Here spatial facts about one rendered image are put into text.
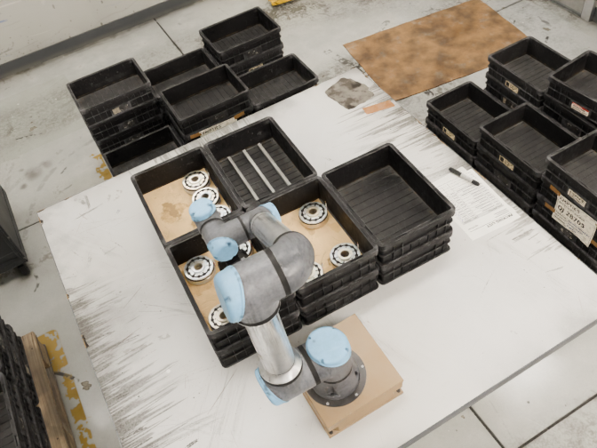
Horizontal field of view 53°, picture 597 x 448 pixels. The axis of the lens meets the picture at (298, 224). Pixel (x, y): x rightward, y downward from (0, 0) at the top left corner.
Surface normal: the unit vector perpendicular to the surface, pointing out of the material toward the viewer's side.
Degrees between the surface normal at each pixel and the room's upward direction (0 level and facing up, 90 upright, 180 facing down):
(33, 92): 0
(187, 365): 0
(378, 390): 4
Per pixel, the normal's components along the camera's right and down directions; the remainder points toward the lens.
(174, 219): -0.12, -0.64
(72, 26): 0.49, 0.63
